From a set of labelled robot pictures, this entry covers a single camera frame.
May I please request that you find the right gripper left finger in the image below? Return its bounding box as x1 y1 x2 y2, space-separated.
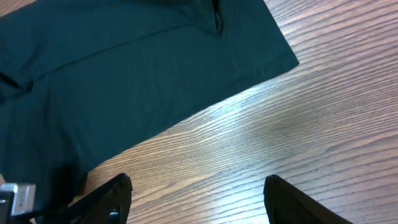
46 173 132 224

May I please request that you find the black t-shirt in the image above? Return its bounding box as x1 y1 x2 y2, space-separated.
1 0 299 210

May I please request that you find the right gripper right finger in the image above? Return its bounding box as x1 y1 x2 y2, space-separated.
263 175 352 224

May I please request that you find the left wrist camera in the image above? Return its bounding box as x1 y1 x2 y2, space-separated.
1 183 36 224

